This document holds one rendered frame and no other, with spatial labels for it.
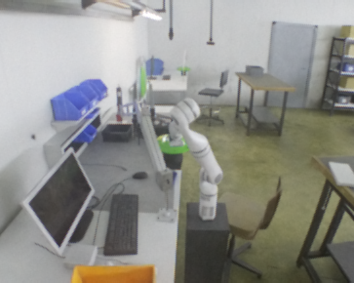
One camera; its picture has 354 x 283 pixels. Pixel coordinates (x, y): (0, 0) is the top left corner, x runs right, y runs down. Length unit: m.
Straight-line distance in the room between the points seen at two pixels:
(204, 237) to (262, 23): 5.66
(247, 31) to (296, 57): 1.42
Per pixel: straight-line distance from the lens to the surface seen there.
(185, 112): 0.98
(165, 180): 1.21
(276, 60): 6.64
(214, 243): 1.48
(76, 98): 2.08
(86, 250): 1.21
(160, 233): 1.28
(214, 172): 1.24
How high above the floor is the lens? 1.83
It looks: 25 degrees down
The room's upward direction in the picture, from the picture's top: straight up
